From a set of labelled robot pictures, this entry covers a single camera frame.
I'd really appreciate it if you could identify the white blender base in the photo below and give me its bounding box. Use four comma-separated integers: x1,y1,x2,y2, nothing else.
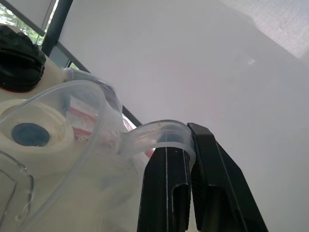
0,98,145,232

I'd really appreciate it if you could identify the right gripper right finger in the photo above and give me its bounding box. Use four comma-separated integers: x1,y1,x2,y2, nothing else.
187,122,269,232

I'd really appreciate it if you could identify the clear bag with red card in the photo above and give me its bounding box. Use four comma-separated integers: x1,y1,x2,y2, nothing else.
64,95,155,158

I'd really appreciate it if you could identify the black window post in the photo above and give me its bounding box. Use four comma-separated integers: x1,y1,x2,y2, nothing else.
42,0,74,57

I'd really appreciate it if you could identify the clear plastic measuring cup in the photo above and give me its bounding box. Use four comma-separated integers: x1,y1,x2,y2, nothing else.
0,80,197,232

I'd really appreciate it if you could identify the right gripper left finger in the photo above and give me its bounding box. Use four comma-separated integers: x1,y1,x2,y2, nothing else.
136,145,194,232

